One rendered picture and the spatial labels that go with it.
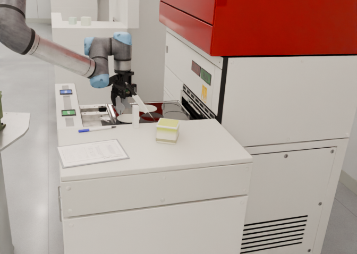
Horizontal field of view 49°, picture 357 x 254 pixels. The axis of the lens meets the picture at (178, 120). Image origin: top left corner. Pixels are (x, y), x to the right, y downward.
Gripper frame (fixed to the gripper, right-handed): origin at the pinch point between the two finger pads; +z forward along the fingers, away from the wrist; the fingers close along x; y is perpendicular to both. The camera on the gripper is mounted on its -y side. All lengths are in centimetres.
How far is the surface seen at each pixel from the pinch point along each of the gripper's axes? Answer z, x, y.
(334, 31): -41, 55, 70
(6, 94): 91, 103, -290
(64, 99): -4.3, -14.9, -18.9
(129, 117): 1.3, 1.0, 5.5
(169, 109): 1.4, 21.7, 11.3
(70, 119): -4.3, -26.8, 0.9
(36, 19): 83, 400, -677
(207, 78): -18.5, 21.1, 31.6
